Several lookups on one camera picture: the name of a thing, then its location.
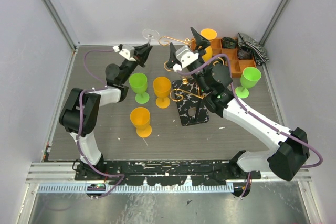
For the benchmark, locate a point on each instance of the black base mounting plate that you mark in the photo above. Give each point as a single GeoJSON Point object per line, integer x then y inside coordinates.
{"type": "Point", "coordinates": [169, 173]}

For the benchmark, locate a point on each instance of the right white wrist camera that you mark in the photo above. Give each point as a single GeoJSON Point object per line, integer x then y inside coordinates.
{"type": "Point", "coordinates": [185, 56]}

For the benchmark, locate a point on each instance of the dark cloth compartment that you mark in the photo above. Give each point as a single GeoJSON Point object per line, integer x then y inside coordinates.
{"type": "Point", "coordinates": [229, 43]}
{"type": "Point", "coordinates": [244, 54]}

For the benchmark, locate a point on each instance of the green goblet left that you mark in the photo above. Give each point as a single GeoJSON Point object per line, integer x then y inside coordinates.
{"type": "Point", "coordinates": [139, 84]}

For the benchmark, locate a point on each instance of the dark cloth rear compartment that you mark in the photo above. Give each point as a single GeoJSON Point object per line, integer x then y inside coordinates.
{"type": "Point", "coordinates": [229, 43]}

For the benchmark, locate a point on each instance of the clear champagne flute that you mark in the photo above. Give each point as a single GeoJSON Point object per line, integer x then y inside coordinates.
{"type": "Point", "coordinates": [150, 35]}

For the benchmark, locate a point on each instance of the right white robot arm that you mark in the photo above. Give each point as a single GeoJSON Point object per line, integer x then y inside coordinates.
{"type": "Point", "coordinates": [287, 149]}

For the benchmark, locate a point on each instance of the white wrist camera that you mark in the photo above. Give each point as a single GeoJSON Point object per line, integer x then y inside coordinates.
{"type": "Point", "coordinates": [185, 56]}
{"type": "Point", "coordinates": [125, 50]}

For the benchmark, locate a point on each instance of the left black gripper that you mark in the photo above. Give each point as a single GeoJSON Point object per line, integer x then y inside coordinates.
{"type": "Point", "coordinates": [141, 53]}

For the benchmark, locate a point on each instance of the dark cloth right compartment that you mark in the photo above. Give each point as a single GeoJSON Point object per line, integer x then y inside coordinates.
{"type": "Point", "coordinates": [244, 54]}

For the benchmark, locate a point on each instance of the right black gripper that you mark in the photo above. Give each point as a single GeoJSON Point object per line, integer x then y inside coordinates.
{"type": "Point", "coordinates": [201, 41]}

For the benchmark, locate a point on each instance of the orange goblet front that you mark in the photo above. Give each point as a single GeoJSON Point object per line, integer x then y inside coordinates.
{"type": "Point", "coordinates": [140, 118]}

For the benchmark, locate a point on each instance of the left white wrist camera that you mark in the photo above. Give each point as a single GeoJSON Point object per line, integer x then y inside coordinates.
{"type": "Point", "coordinates": [125, 50]}

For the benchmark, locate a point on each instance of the striped grey cloth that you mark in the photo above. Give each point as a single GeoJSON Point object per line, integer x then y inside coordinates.
{"type": "Point", "coordinates": [252, 47]}

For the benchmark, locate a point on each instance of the green goblet right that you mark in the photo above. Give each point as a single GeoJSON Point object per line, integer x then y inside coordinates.
{"type": "Point", "coordinates": [249, 78]}

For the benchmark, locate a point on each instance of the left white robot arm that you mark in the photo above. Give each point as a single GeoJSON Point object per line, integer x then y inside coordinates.
{"type": "Point", "coordinates": [80, 112]}

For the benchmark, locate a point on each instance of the orange divided tray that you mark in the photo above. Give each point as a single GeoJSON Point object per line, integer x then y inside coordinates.
{"type": "Point", "coordinates": [237, 65]}

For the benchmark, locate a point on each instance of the slotted cable duct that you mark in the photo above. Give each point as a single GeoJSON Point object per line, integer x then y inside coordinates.
{"type": "Point", "coordinates": [100, 188]}

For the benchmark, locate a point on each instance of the green goblet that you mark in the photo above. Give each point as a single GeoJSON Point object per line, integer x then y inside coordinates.
{"type": "Point", "coordinates": [249, 78]}
{"type": "Point", "coordinates": [139, 84]}

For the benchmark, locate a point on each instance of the gold wine glass rack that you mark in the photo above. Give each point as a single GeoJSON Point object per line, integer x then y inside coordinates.
{"type": "Point", "coordinates": [188, 97]}

